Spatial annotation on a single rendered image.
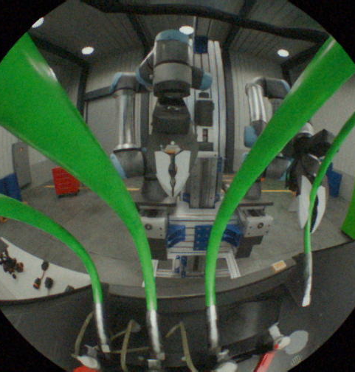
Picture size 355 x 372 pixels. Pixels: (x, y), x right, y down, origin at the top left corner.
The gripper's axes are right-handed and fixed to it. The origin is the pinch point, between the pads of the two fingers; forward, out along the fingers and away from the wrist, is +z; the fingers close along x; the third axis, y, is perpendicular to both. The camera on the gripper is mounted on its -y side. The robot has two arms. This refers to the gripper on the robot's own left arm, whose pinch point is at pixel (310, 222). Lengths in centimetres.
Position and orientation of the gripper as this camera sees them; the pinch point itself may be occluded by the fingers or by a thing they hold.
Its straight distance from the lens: 27.5
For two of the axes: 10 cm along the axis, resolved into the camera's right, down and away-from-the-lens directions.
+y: 1.6, 4.2, 9.0
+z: -4.4, 8.4, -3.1
